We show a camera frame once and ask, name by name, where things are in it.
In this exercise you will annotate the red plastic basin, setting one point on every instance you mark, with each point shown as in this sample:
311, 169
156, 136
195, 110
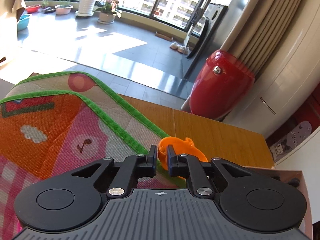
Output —
33, 8

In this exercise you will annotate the blue plastic basin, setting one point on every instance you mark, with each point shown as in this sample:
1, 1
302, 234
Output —
23, 22

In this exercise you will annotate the colourful play mat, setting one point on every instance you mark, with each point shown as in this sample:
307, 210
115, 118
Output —
57, 122

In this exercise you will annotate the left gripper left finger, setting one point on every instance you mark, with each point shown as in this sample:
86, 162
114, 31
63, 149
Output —
128, 172

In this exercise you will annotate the pink flower pot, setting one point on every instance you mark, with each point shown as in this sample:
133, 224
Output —
108, 11

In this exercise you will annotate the white cabinet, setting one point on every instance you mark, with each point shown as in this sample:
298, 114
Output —
290, 76

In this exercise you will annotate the low white planter bowl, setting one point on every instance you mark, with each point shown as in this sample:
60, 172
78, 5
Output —
63, 9

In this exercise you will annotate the orange plastic toy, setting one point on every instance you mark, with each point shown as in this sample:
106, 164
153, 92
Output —
180, 146

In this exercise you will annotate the beige curtain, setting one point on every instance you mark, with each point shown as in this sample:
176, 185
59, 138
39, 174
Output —
258, 30

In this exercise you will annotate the tall white plant pot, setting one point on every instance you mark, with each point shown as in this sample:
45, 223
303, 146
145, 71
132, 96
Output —
85, 8

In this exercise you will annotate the white slippers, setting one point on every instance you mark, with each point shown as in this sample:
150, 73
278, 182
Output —
181, 49

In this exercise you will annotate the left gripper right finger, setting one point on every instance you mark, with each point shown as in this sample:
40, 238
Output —
194, 172

